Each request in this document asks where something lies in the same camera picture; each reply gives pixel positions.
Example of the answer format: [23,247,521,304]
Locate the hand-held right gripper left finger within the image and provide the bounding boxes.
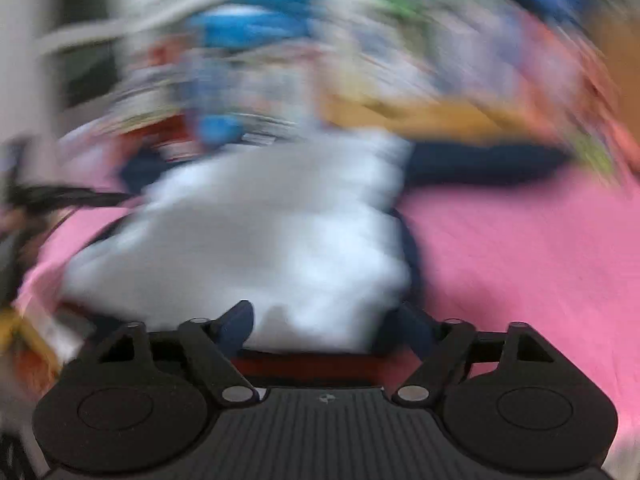
[95,300,258,406]

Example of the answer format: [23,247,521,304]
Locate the row of colourful books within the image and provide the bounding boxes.
[180,0,601,126]

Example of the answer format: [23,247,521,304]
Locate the blue plush toy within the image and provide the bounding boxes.
[187,0,323,53]

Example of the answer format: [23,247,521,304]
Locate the pink bunny print blanket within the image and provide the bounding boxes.
[15,160,640,461]

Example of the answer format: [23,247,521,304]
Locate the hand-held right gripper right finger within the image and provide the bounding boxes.
[392,304,556,405]

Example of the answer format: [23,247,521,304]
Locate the white and navy jacket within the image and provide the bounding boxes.
[60,130,571,376]

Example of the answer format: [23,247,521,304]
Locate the small round blue plush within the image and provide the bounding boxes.
[196,114,242,147]

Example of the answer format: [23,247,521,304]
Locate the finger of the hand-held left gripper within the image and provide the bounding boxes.
[10,184,130,209]

